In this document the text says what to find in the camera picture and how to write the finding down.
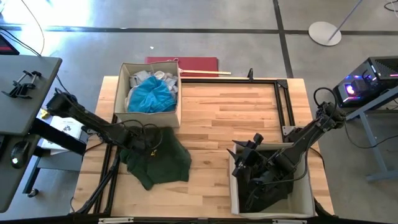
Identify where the beige fabric storage box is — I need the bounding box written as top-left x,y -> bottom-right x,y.
228,142 -> 318,220
113,60 -> 182,129

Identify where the black aluminium table frame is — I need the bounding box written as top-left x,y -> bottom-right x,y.
74,77 -> 297,217

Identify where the grey desk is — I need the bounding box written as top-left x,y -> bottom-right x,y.
0,55 -> 87,213

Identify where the wooden stick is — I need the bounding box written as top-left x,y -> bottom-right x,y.
179,69 -> 233,77

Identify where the white booklet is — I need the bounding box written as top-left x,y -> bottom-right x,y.
40,115 -> 85,156

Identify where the grey lamp pole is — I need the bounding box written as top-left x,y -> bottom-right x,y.
328,0 -> 364,42

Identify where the dark green garment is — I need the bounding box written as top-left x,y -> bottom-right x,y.
119,126 -> 192,192

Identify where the large white shirt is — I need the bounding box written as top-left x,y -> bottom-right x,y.
153,70 -> 179,94

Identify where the black computer mouse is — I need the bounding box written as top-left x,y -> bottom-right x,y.
10,141 -> 30,170

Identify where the dark monitor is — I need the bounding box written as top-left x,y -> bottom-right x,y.
0,33 -> 20,57

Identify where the dark grey garment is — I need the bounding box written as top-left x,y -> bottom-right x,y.
235,149 -> 295,214

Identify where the red floor mat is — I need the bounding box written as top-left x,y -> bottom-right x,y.
145,56 -> 220,78

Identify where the black clamp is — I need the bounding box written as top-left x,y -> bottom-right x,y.
1,70 -> 42,100

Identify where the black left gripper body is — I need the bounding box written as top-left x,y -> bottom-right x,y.
129,123 -> 163,156

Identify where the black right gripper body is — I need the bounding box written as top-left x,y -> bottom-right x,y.
238,133 -> 278,185

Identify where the bright blue garment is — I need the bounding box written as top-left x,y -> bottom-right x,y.
127,76 -> 177,114

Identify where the grey metal side table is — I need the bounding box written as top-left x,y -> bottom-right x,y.
345,86 -> 398,183

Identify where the round grey lamp base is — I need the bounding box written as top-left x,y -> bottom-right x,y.
307,21 -> 343,47

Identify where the black computer with coloured lights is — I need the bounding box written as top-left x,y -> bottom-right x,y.
332,55 -> 398,109

